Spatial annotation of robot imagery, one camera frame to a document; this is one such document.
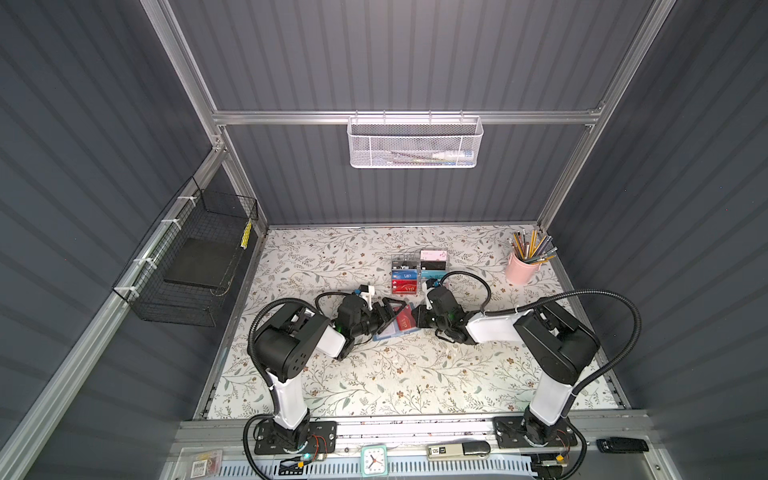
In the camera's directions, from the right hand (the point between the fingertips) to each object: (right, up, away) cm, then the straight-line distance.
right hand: (414, 315), depth 95 cm
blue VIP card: (-3, +13, +4) cm, 14 cm away
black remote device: (+47, -25, -25) cm, 59 cm away
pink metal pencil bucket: (+36, +13, +5) cm, 39 cm away
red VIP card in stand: (-3, +8, +4) cm, 10 cm away
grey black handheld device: (+8, -26, -27) cm, 38 cm away
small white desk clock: (-12, -29, -26) cm, 40 cm away
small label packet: (-50, -29, -26) cm, 64 cm away
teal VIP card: (+6, +13, +4) cm, 15 cm away
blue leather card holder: (-7, -4, -4) cm, 9 cm away
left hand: (-4, +3, -5) cm, 7 cm away
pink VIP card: (+7, +19, +4) cm, 21 cm away
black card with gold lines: (+6, +16, +4) cm, 18 cm away
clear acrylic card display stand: (+2, +19, +17) cm, 25 cm away
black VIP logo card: (-3, +16, +4) cm, 17 cm away
